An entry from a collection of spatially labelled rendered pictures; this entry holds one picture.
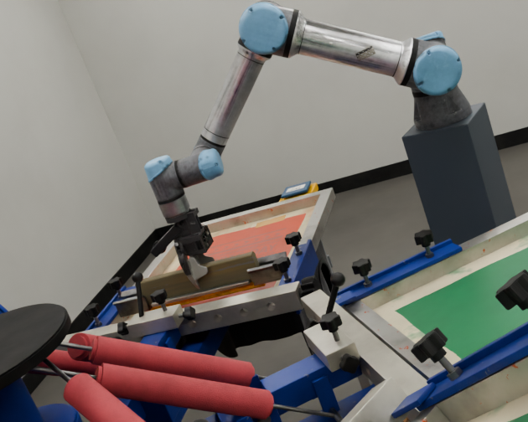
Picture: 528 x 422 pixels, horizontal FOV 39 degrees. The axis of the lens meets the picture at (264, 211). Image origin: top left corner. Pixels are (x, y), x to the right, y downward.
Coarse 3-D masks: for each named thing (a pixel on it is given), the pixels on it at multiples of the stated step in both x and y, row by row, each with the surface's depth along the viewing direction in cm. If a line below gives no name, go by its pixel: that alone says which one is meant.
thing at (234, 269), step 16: (240, 256) 196; (176, 272) 203; (208, 272) 199; (224, 272) 198; (240, 272) 197; (144, 288) 206; (160, 288) 205; (176, 288) 204; (192, 288) 202; (208, 288) 201
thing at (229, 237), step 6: (222, 234) 255; (228, 234) 253; (234, 234) 251; (240, 234) 249; (216, 240) 252; (222, 240) 249; (228, 240) 247; (210, 246) 248; (204, 300) 206; (186, 306) 206
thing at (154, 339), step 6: (168, 330) 174; (174, 330) 177; (144, 336) 174; (150, 336) 173; (156, 336) 172; (162, 336) 171; (168, 336) 173; (174, 336) 176; (180, 336) 179; (144, 342) 171; (150, 342) 170; (156, 342) 168; (162, 342) 170; (174, 342) 175
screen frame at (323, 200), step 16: (320, 192) 249; (256, 208) 257; (272, 208) 253; (288, 208) 252; (320, 208) 233; (208, 224) 261; (224, 224) 260; (240, 224) 258; (320, 224) 223; (304, 240) 211; (160, 256) 245; (144, 272) 235; (160, 272) 238
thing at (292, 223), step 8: (296, 216) 246; (304, 216) 243; (272, 224) 246; (280, 224) 244; (288, 224) 241; (296, 224) 238; (248, 232) 248; (256, 232) 245; (264, 232) 242; (288, 232) 234; (280, 240) 229; (280, 248) 223; (288, 248) 221; (256, 288) 200; (264, 288) 199; (224, 296) 203
